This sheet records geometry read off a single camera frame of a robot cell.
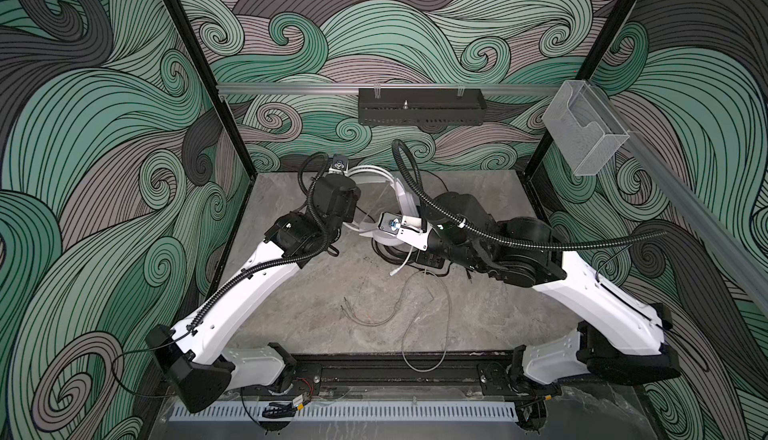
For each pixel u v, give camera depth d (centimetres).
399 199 65
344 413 76
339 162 58
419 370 75
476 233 35
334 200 49
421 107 96
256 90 96
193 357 37
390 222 45
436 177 119
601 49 84
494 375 73
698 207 59
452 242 40
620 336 38
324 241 47
